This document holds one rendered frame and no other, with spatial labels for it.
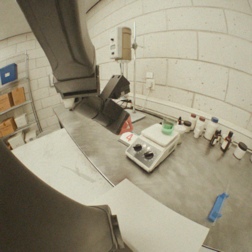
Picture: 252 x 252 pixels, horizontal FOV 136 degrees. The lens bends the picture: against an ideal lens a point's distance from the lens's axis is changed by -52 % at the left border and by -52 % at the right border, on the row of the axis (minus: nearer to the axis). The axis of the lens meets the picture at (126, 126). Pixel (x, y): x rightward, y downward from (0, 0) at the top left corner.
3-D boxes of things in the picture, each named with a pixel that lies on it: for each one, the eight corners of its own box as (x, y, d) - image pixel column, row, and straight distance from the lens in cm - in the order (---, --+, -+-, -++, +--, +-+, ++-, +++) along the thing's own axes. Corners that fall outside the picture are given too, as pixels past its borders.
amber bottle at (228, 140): (225, 147, 73) (233, 131, 69) (227, 151, 69) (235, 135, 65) (219, 145, 71) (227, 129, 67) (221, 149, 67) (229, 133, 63)
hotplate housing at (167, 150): (149, 174, 38) (152, 159, 32) (124, 155, 44) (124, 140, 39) (177, 147, 53) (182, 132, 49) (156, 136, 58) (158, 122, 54)
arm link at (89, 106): (91, 104, 31) (70, 93, 29) (104, 93, 29) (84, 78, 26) (90, 124, 27) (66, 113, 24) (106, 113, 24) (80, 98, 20)
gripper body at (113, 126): (109, 105, 35) (92, 94, 31) (131, 114, 27) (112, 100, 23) (100, 123, 35) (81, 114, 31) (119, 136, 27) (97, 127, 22)
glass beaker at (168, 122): (163, 138, 41) (167, 118, 38) (158, 130, 45) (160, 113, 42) (176, 136, 45) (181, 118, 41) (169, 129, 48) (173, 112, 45)
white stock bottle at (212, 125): (207, 140, 69) (214, 120, 64) (201, 133, 73) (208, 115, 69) (214, 140, 73) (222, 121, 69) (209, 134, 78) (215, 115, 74)
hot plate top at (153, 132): (165, 147, 38) (165, 145, 37) (140, 133, 43) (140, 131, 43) (178, 134, 47) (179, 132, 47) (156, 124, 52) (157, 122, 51)
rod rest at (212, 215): (214, 222, 40) (222, 218, 37) (207, 217, 39) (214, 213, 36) (224, 199, 46) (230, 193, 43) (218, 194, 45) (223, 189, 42)
